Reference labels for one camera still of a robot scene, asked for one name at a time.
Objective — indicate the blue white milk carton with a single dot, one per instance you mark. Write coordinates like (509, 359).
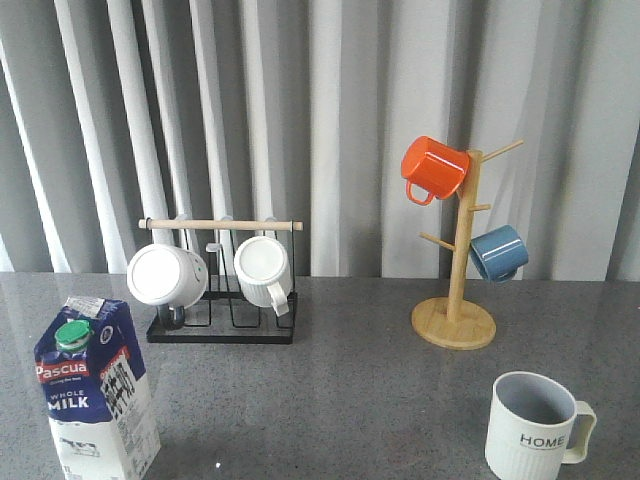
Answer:
(93, 377)

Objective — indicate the white grey HOME mug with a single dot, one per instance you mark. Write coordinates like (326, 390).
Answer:
(535, 426)

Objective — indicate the white ribbed mug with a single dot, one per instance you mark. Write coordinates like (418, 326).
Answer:
(263, 270)

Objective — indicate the orange mug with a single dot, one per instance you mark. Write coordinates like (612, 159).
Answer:
(432, 170)

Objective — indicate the wooden mug tree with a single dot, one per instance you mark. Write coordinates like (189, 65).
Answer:
(452, 322)

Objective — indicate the white smiley mug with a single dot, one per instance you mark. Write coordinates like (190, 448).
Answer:
(161, 274)

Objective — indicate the blue mug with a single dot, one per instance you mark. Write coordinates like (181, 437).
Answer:
(498, 254)

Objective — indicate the grey white curtain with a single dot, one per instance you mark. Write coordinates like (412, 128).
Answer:
(113, 111)

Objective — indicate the black wire mug rack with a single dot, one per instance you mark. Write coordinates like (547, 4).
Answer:
(223, 315)

